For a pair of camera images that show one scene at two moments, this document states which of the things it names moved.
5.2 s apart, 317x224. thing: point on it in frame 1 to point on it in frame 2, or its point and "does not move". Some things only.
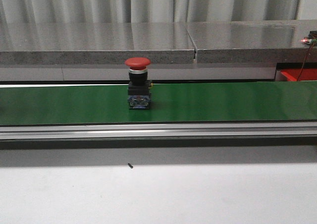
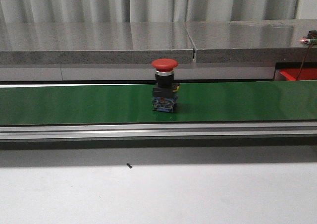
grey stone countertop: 276,41 does not move
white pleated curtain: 43,4 does not move
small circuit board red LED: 308,41 does not move
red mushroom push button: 139,88 to 164,89
